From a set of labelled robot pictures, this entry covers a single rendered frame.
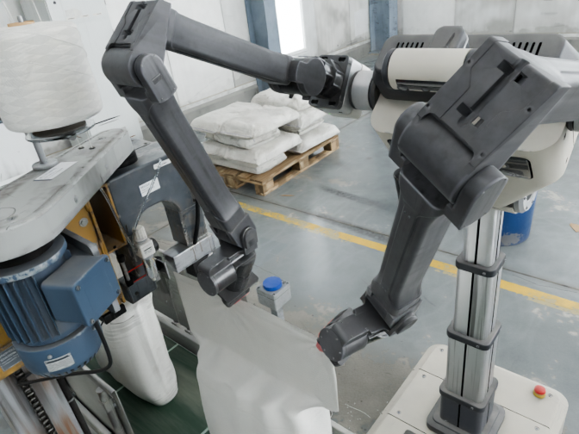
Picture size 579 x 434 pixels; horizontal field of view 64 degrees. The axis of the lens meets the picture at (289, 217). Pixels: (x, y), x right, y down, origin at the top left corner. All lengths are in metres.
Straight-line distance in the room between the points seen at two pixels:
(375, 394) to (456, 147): 1.89
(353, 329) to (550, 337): 1.94
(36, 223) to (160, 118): 0.27
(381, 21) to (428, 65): 8.82
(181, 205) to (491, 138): 0.97
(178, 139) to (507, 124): 0.53
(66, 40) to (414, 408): 1.58
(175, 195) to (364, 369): 1.42
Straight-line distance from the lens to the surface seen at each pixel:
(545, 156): 0.95
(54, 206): 0.88
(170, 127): 0.78
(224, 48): 0.85
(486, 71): 0.44
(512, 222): 3.15
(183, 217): 1.28
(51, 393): 1.35
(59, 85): 0.85
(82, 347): 0.99
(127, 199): 1.17
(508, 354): 2.49
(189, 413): 1.81
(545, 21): 8.85
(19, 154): 3.99
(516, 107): 0.42
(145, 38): 0.74
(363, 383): 2.29
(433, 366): 2.02
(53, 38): 0.85
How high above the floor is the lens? 1.72
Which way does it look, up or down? 29 degrees down
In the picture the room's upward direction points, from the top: 8 degrees counter-clockwise
